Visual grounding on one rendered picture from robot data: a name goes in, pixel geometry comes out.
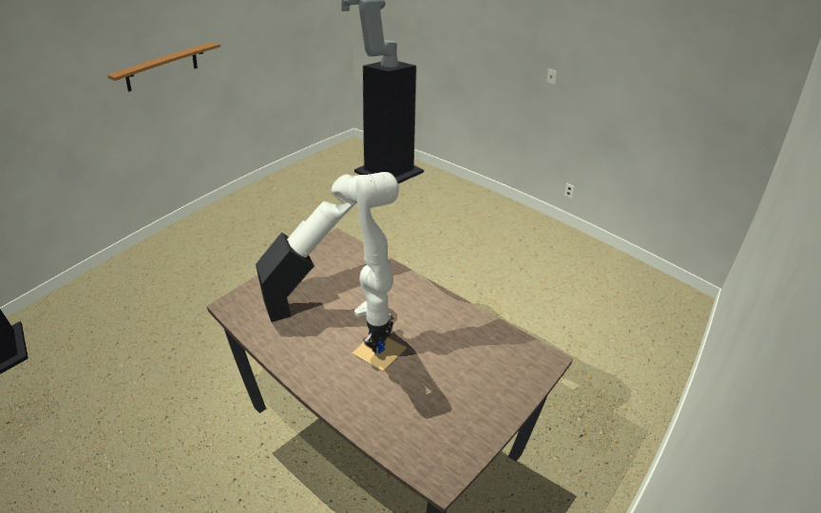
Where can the pale yellow flat mat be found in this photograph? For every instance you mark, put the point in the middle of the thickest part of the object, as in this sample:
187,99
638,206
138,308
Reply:
380,360

